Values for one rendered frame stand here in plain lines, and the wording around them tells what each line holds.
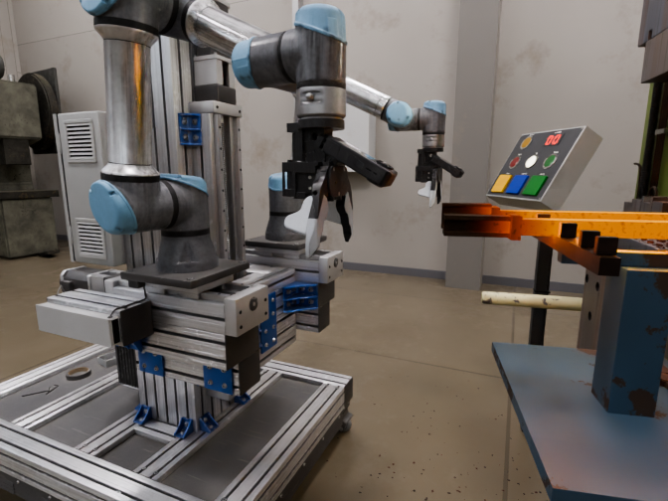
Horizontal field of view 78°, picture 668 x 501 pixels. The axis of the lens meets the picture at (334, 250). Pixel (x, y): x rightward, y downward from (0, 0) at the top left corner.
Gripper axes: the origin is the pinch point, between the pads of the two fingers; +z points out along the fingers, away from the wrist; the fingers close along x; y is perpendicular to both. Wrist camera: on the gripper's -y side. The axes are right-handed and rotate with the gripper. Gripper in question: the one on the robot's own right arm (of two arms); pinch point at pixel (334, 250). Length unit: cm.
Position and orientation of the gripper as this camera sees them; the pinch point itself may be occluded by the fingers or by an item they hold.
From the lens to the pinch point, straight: 66.1
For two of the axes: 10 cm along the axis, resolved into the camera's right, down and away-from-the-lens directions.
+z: 0.0, 9.8, 1.9
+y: -9.1, -0.8, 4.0
